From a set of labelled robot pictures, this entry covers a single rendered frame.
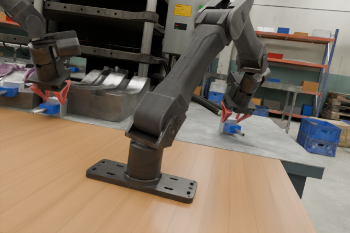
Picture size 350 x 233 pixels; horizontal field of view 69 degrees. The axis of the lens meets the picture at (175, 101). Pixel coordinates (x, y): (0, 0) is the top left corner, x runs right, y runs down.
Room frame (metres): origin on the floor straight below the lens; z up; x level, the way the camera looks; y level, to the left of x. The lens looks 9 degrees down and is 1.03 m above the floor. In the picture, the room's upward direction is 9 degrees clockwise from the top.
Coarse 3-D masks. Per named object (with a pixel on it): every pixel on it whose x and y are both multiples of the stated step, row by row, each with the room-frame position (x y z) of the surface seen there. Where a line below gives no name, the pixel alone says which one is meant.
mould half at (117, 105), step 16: (112, 80) 1.09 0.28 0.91; (144, 80) 1.11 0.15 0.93; (80, 96) 0.83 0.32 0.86; (96, 96) 0.83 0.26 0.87; (112, 96) 0.82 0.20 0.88; (128, 96) 0.88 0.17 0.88; (80, 112) 0.83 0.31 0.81; (96, 112) 0.82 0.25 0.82; (112, 112) 0.82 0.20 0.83; (128, 112) 0.90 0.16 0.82
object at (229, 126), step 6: (228, 120) 0.88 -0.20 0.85; (234, 120) 0.89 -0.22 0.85; (222, 126) 0.88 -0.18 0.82; (228, 126) 0.85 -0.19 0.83; (234, 126) 0.84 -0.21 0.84; (240, 126) 0.85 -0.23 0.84; (222, 132) 0.88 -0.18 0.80; (228, 132) 0.84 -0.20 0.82; (234, 132) 0.85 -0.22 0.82; (240, 132) 0.80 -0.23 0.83
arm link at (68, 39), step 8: (32, 16) 0.66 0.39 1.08; (32, 24) 0.66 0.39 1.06; (40, 24) 0.66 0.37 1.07; (32, 32) 0.66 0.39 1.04; (40, 32) 0.66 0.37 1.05; (56, 32) 0.70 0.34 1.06; (64, 32) 0.71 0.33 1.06; (72, 32) 0.72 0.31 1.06; (56, 40) 0.70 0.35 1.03; (64, 40) 0.71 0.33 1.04; (72, 40) 0.72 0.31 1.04; (64, 48) 0.70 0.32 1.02; (72, 48) 0.72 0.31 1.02; (64, 56) 0.72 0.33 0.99; (72, 56) 0.74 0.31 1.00
